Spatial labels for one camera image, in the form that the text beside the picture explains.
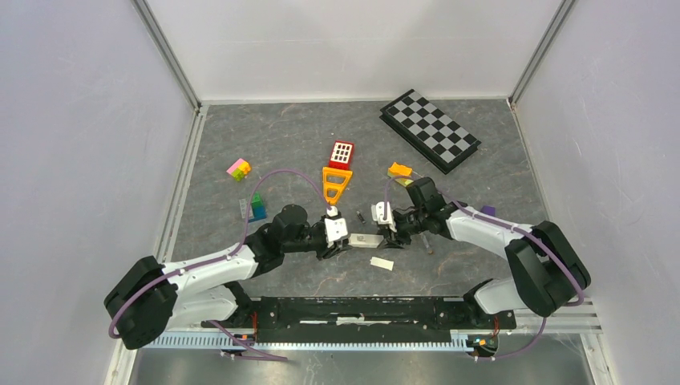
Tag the black grey checkerboard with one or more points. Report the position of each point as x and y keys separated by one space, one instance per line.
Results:
x=434 y=134

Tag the green blue grey blocks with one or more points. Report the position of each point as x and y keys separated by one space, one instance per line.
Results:
x=257 y=210

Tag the red white window block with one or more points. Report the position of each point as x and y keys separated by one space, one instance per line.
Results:
x=341 y=155

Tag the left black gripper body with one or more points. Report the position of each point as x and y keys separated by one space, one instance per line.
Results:
x=321 y=249

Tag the purple cube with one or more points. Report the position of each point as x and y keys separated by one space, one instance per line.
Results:
x=488 y=210

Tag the pink yellow green blocks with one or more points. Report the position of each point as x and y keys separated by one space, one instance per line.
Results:
x=239 y=169

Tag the orange green toy block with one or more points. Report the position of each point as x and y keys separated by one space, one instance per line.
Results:
x=402 y=174

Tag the white battery cover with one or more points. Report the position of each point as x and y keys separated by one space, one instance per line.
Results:
x=382 y=263

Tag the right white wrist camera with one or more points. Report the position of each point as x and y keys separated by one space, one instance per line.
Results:
x=382 y=216

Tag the orange triangular plastic frame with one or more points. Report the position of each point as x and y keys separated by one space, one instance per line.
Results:
x=334 y=183

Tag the white slotted cable duct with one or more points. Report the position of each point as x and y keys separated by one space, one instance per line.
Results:
x=220 y=341

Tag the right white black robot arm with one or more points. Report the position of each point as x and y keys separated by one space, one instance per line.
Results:
x=546 y=272

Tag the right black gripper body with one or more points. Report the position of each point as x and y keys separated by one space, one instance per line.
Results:
x=406 y=224

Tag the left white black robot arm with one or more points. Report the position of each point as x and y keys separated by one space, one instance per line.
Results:
x=153 y=297

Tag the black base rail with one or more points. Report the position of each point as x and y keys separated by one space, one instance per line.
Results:
x=363 y=319

